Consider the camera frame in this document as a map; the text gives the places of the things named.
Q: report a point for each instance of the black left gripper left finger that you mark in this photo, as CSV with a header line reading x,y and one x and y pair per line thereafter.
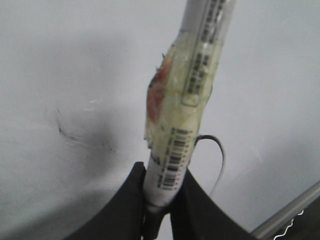
x,y
121,218

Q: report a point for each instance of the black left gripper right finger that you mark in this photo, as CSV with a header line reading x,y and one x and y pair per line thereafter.
x,y
194,216

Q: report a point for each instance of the white whiteboard marker pen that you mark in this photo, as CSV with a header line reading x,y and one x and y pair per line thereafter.
x,y
198,48

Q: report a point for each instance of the white whiteboard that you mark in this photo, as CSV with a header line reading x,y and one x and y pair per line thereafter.
x,y
73,81

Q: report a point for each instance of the aluminium whiteboard frame rail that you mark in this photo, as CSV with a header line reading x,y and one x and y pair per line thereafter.
x,y
278,224

